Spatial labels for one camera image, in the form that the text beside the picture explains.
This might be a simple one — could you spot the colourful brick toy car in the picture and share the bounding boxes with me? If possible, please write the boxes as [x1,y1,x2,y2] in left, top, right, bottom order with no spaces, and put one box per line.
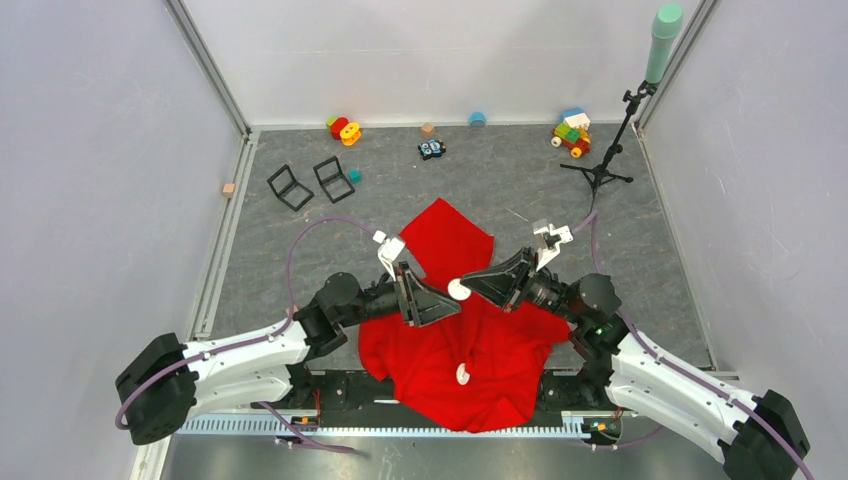
[549,108,591,159]

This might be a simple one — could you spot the blue cylinder block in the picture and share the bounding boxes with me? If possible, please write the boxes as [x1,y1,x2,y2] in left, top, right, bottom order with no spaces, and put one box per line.
[467,111,487,128]

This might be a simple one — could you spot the black display case left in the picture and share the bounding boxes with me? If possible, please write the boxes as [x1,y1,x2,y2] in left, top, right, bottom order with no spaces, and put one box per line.
[266,164,314,212]

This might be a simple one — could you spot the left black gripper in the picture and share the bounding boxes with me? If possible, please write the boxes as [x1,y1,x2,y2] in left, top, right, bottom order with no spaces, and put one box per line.
[338,261,461,328]

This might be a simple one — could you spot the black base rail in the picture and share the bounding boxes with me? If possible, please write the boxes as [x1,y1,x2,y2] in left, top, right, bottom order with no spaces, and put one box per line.
[271,369,627,434]

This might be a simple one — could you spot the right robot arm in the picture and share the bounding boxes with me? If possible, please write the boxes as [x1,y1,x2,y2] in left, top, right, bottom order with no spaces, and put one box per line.
[449,248,812,479]

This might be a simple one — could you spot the brown wooden cube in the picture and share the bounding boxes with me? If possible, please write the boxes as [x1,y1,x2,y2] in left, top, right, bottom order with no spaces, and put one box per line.
[420,122,436,139]

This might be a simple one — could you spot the round dark brooch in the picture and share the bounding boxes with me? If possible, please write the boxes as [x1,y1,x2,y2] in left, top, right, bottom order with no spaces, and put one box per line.
[447,278,471,301]

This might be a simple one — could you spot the black display case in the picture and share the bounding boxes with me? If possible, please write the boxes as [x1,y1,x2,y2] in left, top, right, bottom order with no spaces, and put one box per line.
[313,156,356,204]
[266,164,314,212]

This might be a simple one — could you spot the red yellow green toy blocks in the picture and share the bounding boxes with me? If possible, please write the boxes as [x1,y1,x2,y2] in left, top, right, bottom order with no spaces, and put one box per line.
[325,117,362,146]

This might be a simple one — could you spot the red t-shirt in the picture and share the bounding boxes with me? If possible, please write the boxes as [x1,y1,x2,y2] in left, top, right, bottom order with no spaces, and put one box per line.
[358,198,571,413]

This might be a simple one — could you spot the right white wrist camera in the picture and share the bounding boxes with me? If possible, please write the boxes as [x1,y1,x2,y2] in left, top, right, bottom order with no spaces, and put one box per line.
[532,219,573,271]

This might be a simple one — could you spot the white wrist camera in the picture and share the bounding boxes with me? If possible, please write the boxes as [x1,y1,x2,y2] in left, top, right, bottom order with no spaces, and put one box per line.
[532,219,573,271]
[372,230,406,280]

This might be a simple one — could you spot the black display case right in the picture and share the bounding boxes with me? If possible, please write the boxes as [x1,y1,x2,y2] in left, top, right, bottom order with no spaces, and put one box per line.
[313,156,356,204]

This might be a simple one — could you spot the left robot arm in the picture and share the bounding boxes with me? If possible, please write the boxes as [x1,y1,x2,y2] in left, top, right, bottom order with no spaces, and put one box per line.
[114,262,461,446]

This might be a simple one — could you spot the green microphone on tripod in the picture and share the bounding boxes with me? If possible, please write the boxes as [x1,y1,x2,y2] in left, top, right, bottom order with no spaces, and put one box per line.
[560,2,684,212]

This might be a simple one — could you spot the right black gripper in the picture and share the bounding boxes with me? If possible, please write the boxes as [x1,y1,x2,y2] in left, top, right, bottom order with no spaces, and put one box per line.
[460,247,583,326]

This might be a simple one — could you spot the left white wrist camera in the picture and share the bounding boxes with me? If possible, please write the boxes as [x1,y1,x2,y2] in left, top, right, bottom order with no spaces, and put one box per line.
[372,230,406,280]

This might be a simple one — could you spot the round orange brooch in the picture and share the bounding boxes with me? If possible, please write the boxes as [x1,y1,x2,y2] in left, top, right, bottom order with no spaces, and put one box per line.
[456,363,471,386]

